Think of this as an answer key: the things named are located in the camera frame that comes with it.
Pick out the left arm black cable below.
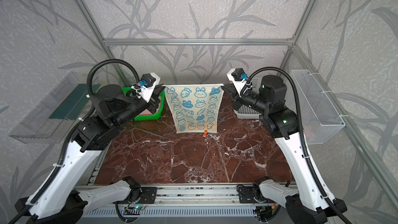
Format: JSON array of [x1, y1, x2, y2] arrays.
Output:
[[7, 58, 141, 224]]

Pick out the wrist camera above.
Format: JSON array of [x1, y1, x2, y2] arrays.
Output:
[[227, 68, 252, 97], [132, 73, 161, 103]]

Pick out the green plastic basket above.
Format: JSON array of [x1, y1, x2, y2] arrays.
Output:
[[118, 85, 165, 121]]

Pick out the aluminium front rail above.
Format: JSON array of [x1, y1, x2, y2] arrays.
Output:
[[74, 183, 327, 207]]

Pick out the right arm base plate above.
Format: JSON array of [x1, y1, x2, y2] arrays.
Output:
[[236, 184, 272, 204]]

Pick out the aluminium cage frame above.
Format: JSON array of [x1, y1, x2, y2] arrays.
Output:
[[74, 0, 398, 207]]

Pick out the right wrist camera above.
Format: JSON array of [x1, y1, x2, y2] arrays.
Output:
[[227, 68, 252, 97]]

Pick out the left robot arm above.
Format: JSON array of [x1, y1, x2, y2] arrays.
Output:
[[10, 80, 165, 224]]

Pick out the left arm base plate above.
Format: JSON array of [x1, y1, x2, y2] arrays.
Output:
[[125, 187, 157, 204]]

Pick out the pink towel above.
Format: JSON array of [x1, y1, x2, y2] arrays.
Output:
[[140, 108, 158, 116]]

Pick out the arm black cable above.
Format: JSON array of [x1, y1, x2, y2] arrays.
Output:
[[7, 58, 141, 224], [242, 66, 353, 224]]

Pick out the white wire mesh basket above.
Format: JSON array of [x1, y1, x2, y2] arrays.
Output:
[[291, 69, 345, 145]]

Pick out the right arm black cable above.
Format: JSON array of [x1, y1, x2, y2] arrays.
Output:
[[242, 66, 353, 224]]

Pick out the white plastic basket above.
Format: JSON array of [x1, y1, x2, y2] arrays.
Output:
[[234, 76, 263, 119]]

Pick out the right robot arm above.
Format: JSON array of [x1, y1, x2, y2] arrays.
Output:
[[222, 68, 347, 224]]

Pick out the teal patterned towel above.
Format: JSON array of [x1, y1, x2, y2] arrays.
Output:
[[165, 84, 223, 134]]

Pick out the clear acrylic wall shelf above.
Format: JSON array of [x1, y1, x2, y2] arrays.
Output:
[[9, 72, 90, 144]]

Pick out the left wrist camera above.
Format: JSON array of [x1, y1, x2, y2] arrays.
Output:
[[132, 73, 161, 103]]

